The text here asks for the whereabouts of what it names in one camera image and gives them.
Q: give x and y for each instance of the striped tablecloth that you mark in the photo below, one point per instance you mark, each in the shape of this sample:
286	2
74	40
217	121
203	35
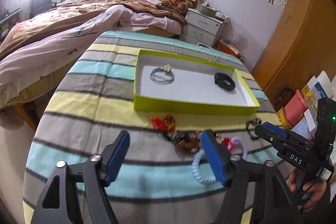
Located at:
92	108

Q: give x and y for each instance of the small red knot charm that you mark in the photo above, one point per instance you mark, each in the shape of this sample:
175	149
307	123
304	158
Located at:
226	141

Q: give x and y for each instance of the black chair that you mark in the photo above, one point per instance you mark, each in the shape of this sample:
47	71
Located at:
39	2

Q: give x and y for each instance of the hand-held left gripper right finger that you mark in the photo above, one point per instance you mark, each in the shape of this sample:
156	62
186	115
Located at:
214	161

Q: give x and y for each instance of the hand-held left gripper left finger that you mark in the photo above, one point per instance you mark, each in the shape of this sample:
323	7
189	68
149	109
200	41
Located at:
118	158

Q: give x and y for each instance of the brown teddy bear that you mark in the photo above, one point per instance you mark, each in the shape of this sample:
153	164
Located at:
181	2

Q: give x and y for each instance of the white nightstand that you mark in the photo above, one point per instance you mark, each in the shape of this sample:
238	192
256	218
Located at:
202	27

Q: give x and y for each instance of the yellow-green shallow cardboard box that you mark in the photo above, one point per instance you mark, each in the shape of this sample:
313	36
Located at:
194	90

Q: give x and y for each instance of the wooden wardrobe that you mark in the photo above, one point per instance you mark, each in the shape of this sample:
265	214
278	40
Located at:
302	43

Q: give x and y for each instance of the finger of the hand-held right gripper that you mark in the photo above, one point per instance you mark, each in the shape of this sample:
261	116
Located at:
265	134
275	129

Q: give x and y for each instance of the white round basin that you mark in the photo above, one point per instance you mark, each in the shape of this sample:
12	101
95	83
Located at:
206	45

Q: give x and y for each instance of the bed with pink duvet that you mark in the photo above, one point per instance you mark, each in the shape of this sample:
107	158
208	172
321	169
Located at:
39	56

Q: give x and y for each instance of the yellow box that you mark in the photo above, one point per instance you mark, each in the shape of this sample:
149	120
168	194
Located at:
282	116

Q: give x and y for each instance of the stack of orange books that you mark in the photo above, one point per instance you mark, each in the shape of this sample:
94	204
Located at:
228	47

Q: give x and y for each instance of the black wristband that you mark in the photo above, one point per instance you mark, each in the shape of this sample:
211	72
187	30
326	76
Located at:
228	87

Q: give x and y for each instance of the white cardboard box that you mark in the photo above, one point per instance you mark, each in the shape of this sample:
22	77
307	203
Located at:
320	82

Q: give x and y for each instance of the person's right hand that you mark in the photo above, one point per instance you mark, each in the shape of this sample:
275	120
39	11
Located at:
316	195

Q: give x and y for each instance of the brown blanket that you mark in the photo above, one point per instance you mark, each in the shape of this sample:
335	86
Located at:
65	16

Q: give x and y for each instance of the pink box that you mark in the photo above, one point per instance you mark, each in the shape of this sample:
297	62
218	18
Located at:
295	106

